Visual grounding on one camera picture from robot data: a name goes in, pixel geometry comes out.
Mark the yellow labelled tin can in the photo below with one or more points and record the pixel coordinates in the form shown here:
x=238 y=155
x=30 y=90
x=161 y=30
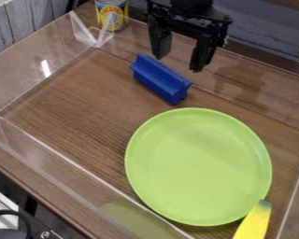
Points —
x=112 y=14

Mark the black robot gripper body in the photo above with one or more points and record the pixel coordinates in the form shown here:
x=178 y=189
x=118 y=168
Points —
x=194 y=16

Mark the clear acrylic tray walls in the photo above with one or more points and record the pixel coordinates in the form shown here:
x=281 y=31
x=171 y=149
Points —
x=72 y=104

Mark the blue plastic block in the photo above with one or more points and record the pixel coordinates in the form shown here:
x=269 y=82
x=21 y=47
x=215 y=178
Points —
x=161 y=79

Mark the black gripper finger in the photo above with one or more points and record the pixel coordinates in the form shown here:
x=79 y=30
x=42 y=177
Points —
x=203 y=52
x=161 y=36

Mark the black device with knob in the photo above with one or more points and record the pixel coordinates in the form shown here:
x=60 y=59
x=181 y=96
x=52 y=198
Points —
x=46 y=228

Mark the green round plate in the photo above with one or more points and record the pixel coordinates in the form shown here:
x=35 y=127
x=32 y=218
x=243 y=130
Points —
x=198 y=166

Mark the yellow toy banana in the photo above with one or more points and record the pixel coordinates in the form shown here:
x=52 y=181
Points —
x=254 y=225

